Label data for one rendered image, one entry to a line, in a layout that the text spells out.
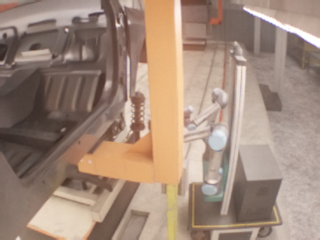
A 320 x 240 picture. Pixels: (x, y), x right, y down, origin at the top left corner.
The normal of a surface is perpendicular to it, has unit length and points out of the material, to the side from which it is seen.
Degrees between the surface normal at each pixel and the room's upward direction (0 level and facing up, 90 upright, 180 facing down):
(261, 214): 90
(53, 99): 47
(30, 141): 84
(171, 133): 90
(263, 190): 90
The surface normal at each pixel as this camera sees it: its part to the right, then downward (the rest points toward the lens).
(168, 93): -0.27, 0.43
